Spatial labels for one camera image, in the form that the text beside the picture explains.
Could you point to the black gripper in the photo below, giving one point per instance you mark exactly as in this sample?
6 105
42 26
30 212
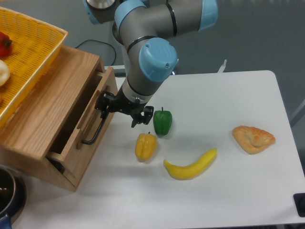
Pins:
107 103

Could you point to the wooden top drawer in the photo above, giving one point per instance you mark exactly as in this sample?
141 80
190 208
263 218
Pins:
77 141

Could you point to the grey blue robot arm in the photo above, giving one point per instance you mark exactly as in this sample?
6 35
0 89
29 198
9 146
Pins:
173 18

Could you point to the wooden drawer cabinet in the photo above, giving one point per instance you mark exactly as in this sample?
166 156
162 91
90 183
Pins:
27 137

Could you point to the green toy bell pepper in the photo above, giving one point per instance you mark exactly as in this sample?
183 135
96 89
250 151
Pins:
162 121

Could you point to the yellow toy bell pepper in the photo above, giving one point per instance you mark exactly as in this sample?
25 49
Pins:
146 145

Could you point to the yellow toy banana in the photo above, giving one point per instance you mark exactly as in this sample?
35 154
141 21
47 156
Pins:
192 170

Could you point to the yellow plastic basket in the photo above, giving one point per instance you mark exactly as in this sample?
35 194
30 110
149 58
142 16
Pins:
35 44

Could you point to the white toy vegetable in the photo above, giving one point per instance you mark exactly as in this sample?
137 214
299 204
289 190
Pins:
4 73

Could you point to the toy bread pastry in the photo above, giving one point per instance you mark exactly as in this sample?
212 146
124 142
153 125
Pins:
252 139

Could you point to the red toy pepper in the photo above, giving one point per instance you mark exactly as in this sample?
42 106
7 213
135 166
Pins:
5 45

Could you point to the dark metal pot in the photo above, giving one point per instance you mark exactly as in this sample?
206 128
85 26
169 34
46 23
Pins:
13 196

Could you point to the black corner object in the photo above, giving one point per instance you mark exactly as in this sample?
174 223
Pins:
299 199

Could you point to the white metal bracket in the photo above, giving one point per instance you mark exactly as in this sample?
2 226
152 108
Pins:
222 67

